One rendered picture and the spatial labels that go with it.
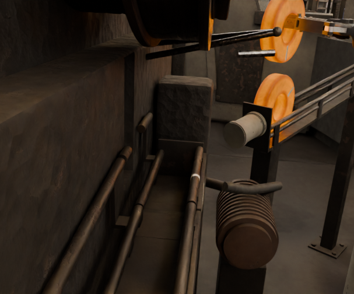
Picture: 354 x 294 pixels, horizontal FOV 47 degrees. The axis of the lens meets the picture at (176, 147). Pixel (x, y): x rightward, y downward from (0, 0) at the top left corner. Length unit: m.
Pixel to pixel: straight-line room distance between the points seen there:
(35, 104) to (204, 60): 3.03
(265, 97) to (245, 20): 2.25
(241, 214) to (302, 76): 2.38
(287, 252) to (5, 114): 1.59
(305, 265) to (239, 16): 2.01
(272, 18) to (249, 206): 0.40
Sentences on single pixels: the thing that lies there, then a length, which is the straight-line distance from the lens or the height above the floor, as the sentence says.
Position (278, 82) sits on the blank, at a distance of 0.98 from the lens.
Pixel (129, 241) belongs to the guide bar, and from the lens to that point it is 0.44.
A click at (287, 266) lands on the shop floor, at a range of 1.68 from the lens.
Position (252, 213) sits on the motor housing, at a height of 0.53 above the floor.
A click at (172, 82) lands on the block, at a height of 0.80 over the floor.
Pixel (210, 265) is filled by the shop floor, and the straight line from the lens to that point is 1.61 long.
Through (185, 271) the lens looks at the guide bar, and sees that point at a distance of 0.39.
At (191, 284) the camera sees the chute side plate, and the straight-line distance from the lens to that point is 0.39.
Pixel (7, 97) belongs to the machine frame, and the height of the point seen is 0.87.
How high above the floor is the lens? 0.94
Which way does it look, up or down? 20 degrees down
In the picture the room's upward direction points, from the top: 3 degrees clockwise
